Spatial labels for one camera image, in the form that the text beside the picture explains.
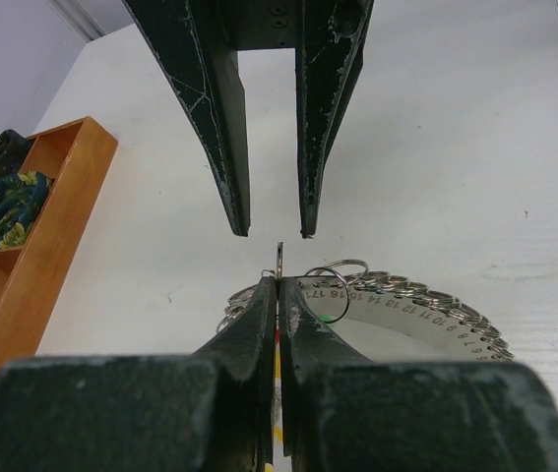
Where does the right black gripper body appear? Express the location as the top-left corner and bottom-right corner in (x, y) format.
(188, 0), (301, 52)

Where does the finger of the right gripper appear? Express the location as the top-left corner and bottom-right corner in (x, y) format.
(125, 0), (250, 237)
(295, 0), (374, 239)

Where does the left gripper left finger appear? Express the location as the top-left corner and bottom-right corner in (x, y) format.
(0, 277), (278, 471)

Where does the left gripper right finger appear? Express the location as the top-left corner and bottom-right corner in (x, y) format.
(279, 278), (558, 471)

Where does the key with solid yellow tag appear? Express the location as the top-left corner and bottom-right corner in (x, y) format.
(264, 241), (283, 471)

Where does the metal keyring organizer yellow handle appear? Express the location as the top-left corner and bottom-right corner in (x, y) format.
(217, 258), (519, 365)

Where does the wooden compartment tray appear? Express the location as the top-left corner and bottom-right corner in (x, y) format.
(0, 116), (118, 367)

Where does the rolled dark fabric green pattern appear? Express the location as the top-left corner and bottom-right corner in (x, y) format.
(0, 171), (54, 250)

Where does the right aluminium frame post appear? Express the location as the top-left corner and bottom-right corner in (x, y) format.
(49, 0), (137, 43)

